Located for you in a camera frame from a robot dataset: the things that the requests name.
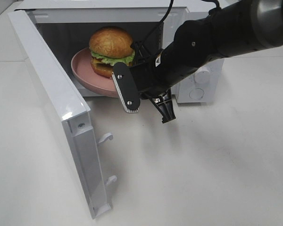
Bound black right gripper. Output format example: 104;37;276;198
112;48;176;123

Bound burger with lettuce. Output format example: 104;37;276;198
89;26;135;78

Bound pink round plate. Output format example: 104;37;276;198
71;48;118;98

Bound lower white timer knob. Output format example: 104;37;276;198
194;66;211;84

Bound white microwave oven body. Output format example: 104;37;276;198
8;0;224;103

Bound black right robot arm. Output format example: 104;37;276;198
130;0;283;99

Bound round white door button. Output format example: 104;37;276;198
189;88;204;100

